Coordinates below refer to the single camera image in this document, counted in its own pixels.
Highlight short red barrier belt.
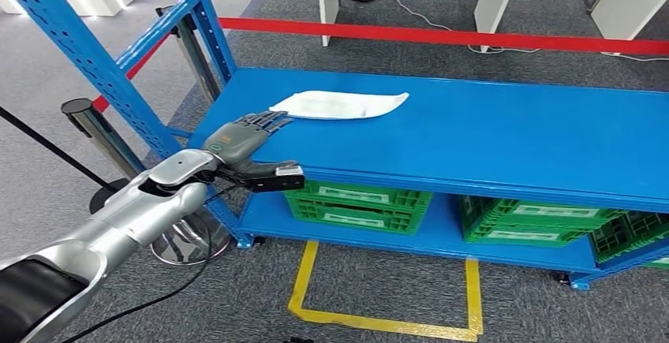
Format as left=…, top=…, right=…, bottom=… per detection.
left=91, top=32, right=174, bottom=114

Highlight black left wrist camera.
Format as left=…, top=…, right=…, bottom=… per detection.
left=242, top=165, right=307, bottom=194

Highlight thin black pole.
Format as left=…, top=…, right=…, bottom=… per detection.
left=0, top=105, right=118, bottom=194

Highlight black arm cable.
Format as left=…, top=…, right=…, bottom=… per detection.
left=60, top=184, right=247, bottom=343

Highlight green open plastic crate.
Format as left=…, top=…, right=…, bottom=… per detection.
left=589, top=210, right=669, bottom=264

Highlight white floor cable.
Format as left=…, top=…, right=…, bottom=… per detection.
left=376, top=0, right=669, bottom=63

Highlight blue metal shelf rack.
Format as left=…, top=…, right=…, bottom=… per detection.
left=0, top=0, right=669, bottom=292

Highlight white curved plastic part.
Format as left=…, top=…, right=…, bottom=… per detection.
left=267, top=89, right=411, bottom=121

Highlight long red barrier belt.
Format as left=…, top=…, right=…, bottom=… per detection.
left=218, top=17, right=669, bottom=57

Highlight black round floor base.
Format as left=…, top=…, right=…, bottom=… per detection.
left=88, top=177, right=132, bottom=215

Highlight chrome stanchion post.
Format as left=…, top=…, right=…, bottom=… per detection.
left=155, top=5, right=223, bottom=104
left=60, top=97, right=148, bottom=180

